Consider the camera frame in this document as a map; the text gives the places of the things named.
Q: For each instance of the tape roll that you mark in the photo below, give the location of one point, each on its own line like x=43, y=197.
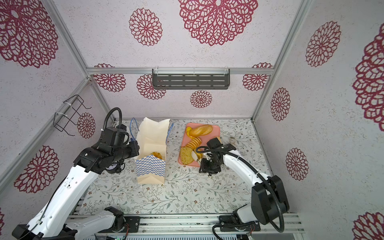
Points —
x=233, y=140

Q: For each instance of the blue checkered paper bag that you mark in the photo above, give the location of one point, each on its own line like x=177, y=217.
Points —
x=152, y=137

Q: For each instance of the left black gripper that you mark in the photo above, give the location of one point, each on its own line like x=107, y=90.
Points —
x=135, y=148

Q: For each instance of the pink plastic tray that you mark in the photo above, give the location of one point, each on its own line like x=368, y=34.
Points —
x=205, y=139

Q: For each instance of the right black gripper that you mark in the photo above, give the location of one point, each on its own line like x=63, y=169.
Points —
x=204, y=168

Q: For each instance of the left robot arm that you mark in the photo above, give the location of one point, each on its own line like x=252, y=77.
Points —
x=108, y=154

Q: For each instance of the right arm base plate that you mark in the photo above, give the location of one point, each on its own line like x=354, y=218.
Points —
x=230, y=223

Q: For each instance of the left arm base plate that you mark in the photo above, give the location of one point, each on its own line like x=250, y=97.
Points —
x=129, y=223

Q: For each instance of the striped twisted bread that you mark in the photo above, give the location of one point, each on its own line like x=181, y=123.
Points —
x=194, y=143

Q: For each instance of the long baguette bread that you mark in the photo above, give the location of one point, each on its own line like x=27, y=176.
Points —
x=201, y=131

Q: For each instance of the yellow croissant bread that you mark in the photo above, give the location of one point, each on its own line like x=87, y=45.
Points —
x=188, y=130

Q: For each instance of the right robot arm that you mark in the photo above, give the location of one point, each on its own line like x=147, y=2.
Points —
x=269, y=200

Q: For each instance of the black wire rack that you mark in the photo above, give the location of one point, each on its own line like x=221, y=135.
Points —
x=63, y=119

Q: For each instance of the aluminium front rail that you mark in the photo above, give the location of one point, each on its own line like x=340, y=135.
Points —
x=196, y=224

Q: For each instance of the grey wall shelf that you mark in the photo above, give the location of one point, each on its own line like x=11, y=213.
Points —
x=191, y=79

